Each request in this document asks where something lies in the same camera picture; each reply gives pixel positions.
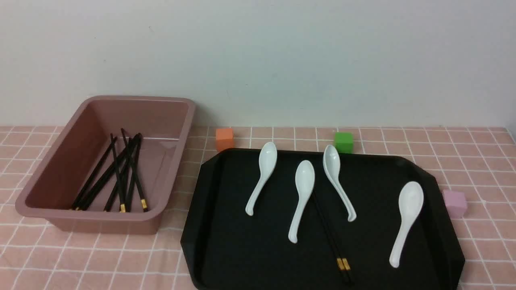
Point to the white ceramic spoon far left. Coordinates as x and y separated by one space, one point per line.
267 162

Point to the white ceramic spoon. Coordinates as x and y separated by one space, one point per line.
304 184
332 165
411 200
267 162

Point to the pink plastic bin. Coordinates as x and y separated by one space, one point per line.
164 123

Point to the black chopstick in bin leftmost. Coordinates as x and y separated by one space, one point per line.
84 190

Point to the white ceramic spoon centre right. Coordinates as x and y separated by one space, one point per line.
332 165

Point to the black plastic tray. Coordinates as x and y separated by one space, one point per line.
226 249

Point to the white ceramic spoon centre left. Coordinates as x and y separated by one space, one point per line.
304 184

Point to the green cube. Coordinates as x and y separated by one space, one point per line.
344 142

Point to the white ceramic spoon far right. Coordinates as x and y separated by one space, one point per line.
411 200

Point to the black chopstick in bin rightmost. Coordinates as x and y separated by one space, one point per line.
138 183

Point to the orange cube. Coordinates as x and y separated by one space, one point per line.
224 138

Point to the black chopstick gold band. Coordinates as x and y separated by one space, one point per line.
336 240
333 245

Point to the pink cube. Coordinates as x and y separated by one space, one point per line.
455 202

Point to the pink checkered tablecloth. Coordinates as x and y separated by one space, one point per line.
478 161

